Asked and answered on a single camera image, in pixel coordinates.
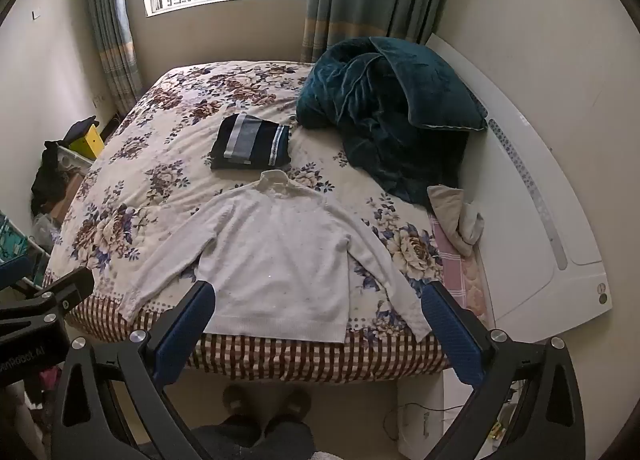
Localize pink checked mattress pad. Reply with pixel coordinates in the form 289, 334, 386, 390
429, 213, 493, 323

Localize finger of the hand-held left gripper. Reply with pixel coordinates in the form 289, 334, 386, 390
0, 245, 32, 286
0, 267, 96, 323

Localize yellow box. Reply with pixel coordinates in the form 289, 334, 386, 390
67, 123, 105, 158

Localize teal storage rack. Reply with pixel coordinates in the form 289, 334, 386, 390
0, 210, 31, 261

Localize thin floor cable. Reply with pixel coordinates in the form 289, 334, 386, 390
382, 402, 466, 441

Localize folded dark striped sweater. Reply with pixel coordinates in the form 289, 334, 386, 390
209, 113, 293, 172

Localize white bed headboard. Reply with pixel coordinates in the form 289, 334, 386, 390
425, 33, 613, 343

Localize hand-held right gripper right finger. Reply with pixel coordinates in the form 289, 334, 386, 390
420, 280, 586, 460

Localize white knit sweater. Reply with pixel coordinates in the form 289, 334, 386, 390
117, 169, 432, 345

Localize teal plush blanket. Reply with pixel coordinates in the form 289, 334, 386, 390
295, 36, 488, 205

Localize floral bed sheet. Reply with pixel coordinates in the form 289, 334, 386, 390
42, 60, 451, 383

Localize person's dark trouser legs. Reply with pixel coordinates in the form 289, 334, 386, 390
190, 415, 316, 460

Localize brown slipper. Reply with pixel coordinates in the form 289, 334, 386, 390
272, 387, 313, 423
222, 385, 261, 421

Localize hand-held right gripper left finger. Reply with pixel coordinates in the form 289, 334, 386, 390
50, 280, 218, 460

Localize black clothes heap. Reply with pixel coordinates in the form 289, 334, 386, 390
31, 140, 68, 213

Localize beige crumpled cloth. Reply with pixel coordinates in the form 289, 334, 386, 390
426, 184, 485, 257

